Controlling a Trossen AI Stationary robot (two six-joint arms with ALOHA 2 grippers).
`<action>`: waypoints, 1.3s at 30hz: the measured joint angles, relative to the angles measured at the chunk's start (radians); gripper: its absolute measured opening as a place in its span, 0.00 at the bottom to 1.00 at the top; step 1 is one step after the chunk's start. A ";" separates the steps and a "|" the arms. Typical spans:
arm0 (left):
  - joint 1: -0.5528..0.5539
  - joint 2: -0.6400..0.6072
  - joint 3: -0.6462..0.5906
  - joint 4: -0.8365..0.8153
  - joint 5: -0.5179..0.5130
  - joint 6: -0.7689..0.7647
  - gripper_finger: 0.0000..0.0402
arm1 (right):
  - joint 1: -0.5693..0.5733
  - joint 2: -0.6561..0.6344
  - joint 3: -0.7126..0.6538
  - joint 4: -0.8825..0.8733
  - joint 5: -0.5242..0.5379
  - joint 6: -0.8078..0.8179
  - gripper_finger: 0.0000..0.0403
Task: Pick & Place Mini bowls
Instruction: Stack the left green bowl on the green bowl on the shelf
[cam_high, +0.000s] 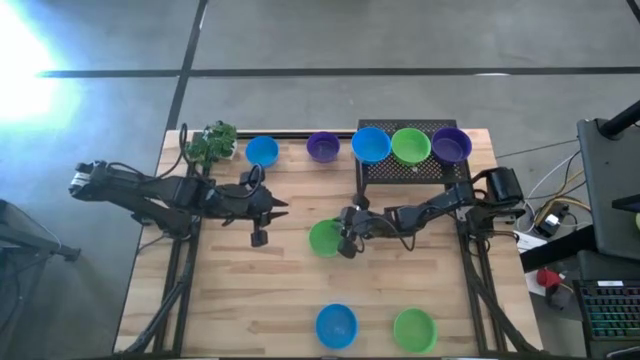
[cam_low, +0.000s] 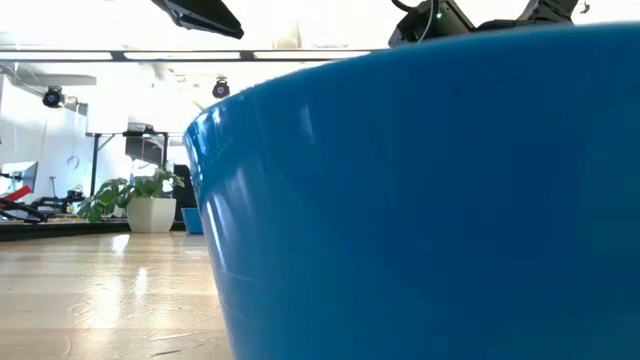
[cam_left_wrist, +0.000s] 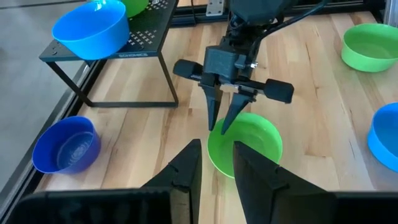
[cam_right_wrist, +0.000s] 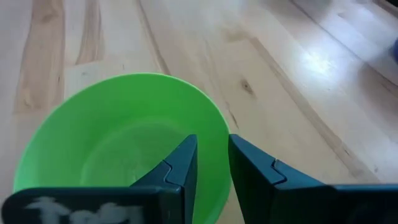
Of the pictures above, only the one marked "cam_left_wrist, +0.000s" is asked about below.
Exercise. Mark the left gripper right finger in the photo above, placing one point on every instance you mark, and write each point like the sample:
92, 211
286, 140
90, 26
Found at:
264, 193

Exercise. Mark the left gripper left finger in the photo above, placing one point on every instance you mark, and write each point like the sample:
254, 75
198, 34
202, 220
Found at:
185, 180

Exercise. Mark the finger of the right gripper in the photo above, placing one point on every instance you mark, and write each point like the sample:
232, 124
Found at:
213, 102
237, 107

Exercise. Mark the green plastic mini bowl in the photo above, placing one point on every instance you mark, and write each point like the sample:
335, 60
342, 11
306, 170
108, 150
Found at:
135, 7
370, 59
255, 137

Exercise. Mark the blue plastic mini bowl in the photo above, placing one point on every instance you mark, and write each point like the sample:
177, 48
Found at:
385, 140
93, 40

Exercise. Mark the purple plastic mini bowl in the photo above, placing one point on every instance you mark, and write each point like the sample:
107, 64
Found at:
46, 149

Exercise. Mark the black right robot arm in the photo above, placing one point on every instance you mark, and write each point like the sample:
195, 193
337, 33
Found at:
258, 9

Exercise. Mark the silver mounting plate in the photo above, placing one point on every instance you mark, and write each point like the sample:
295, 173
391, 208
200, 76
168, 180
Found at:
215, 7

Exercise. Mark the black perforated metal shelf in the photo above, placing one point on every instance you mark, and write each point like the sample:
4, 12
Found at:
146, 34

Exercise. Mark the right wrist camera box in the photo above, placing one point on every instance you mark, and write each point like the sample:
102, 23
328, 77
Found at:
222, 60

